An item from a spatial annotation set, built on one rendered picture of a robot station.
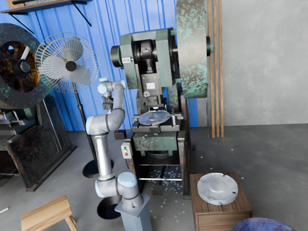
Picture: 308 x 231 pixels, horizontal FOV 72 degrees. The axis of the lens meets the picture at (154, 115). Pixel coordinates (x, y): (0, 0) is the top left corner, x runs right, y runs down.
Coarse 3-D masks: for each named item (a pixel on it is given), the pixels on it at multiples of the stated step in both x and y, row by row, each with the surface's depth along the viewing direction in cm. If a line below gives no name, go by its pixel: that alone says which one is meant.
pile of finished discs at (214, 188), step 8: (208, 176) 170; (216, 176) 169; (224, 176) 169; (200, 184) 163; (208, 184) 162; (216, 184) 160; (224, 184) 159; (232, 184) 159; (200, 192) 155; (208, 192) 155; (216, 192) 154; (224, 192) 153; (232, 192) 152; (208, 200) 150; (216, 200) 146; (224, 200) 146; (232, 200) 148
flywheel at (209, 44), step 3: (207, 36) 167; (207, 39) 164; (210, 39) 168; (207, 42) 163; (210, 42) 166; (207, 45) 164; (210, 45) 166; (207, 48) 164; (210, 48) 166; (207, 51) 166; (210, 51) 169; (207, 54) 168
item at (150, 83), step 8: (144, 72) 188; (152, 72) 184; (144, 80) 184; (152, 80) 182; (144, 88) 187; (152, 88) 186; (144, 96) 190; (152, 96) 186; (160, 96) 188; (152, 104) 189
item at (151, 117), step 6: (144, 114) 202; (150, 114) 200; (156, 114) 196; (162, 114) 196; (168, 114) 194; (138, 120) 190; (144, 120) 189; (150, 120) 187; (156, 120) 186; (162, 120) 184
